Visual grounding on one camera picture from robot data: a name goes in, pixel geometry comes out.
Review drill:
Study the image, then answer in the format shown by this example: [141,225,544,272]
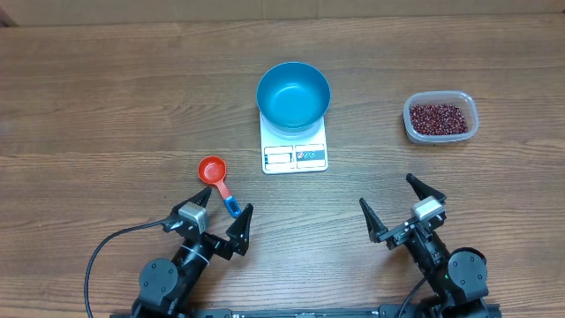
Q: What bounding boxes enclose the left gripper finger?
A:
[226,203,253,256]
[185,186,212,208]

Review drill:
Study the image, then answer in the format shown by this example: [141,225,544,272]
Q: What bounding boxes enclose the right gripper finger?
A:
[406,173,447,204]
[359,198,388,243]

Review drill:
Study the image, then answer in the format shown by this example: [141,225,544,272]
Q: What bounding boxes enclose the red measuring scoop blue handle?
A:
[198,155,241,218]

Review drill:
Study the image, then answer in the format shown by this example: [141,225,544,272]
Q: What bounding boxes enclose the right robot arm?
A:
[359,173,501,317]

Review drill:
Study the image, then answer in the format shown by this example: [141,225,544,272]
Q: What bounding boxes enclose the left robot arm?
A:
[130,187,253,317]

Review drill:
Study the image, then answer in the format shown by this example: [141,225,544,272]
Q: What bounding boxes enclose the white digital kitchen scale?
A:
[260,114,328,175]

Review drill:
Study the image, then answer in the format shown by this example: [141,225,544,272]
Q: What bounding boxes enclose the blue bowl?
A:
[256,61,332,132]

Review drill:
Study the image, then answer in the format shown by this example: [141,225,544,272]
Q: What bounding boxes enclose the red adzuki beans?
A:
[409,104,469,135]

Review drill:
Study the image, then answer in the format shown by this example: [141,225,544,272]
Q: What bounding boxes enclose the clear plastic food container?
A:
[403,91,479,145]

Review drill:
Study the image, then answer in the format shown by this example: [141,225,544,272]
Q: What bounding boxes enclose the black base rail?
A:
[109,303,502,318]

